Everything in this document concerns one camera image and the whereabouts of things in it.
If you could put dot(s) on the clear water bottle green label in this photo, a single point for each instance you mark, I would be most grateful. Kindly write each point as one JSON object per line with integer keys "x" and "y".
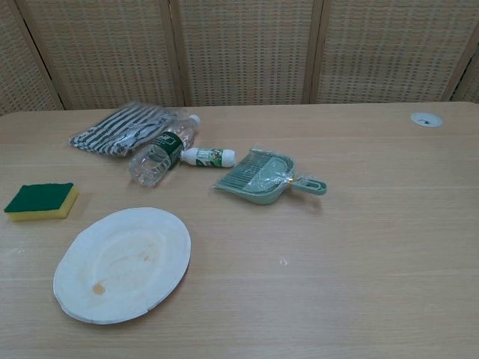
{"x": 155, "y": 159}

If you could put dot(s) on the small white bottle green label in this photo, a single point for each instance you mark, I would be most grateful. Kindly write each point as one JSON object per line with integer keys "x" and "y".
{"x": 209, "y": 157}

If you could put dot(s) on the yellow green sponge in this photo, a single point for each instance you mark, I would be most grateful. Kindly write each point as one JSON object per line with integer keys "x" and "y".
{"x": 37, "y": 196}

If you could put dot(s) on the white paper plate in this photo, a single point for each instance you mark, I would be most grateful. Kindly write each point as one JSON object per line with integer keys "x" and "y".
{"x": 123, "y": 261}

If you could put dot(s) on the green dustpan and brush set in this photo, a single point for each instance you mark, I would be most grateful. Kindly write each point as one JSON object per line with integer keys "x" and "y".
{"x": 262, "y": 183}

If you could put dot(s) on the striped cloth in plastic bag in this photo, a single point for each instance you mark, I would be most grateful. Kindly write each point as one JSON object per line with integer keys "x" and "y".
{"x": 108, "y": 131}

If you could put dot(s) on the woven rattan folding screen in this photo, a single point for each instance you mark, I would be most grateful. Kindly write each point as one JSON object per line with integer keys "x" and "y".
{"x": 243, "y": 52}

